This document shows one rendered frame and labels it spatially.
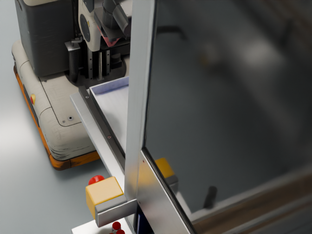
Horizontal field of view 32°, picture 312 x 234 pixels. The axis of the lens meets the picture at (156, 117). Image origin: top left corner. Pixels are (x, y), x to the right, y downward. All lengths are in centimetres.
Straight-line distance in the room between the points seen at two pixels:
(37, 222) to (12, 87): 78
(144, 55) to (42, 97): 154
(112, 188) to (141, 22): 47
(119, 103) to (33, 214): 96
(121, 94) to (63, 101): 81
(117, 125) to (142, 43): 66
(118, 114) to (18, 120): 121
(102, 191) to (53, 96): 122
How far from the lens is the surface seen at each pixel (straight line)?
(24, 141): 261
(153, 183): 106
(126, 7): 124
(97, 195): 121
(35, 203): 242
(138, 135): 104
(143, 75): 91
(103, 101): 156
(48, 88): 242
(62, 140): 226
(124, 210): 123
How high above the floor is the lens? 206
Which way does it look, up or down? 50 degrees down
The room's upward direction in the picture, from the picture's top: 6 degrees clockwise
